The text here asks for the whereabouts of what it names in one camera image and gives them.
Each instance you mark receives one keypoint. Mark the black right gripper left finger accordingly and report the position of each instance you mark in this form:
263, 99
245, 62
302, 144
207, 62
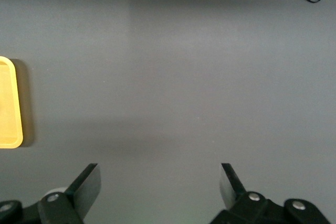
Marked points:
84, 190

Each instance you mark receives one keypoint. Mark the yellow plastic tray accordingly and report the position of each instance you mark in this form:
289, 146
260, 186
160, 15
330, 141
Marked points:
8, 103

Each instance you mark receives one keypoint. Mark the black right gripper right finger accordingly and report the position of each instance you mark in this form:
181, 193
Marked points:
233, 190

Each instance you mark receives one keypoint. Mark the dark grey table mat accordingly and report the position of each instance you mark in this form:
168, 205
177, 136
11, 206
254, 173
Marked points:
168, 77

